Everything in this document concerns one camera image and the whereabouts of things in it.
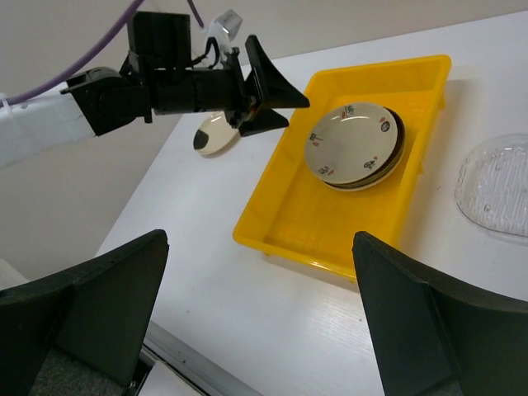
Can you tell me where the cream plate with black spot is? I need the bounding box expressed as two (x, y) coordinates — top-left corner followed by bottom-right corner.
(193, 111), (238, 157)

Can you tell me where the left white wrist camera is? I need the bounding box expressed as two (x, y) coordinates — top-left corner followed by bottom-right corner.
(207, 9), (243, 53)

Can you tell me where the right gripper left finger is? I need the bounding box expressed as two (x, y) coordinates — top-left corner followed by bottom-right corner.
(1, 229), (168, 395)

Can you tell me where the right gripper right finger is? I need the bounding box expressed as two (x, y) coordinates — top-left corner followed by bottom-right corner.
(352, 232), (527, 395)

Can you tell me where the cream floral plate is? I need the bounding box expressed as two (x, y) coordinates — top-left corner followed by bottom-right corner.
(304, 102), (405, 186)

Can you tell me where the yellow plastic bin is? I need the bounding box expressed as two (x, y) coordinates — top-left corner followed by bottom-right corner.
(233, 54), (451, 279)

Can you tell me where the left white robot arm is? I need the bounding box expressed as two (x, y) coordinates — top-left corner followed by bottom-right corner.
(1, 7), (310, 167)

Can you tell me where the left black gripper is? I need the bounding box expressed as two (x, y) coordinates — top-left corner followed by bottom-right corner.
(120, 12), (310, 137)

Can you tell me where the clear glass plate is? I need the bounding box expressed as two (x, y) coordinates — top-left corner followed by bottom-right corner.
(455, 134), (527, 243)

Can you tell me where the aluminium rail at front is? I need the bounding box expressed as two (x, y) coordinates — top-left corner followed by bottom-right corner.
(141, 321), (261, 395)

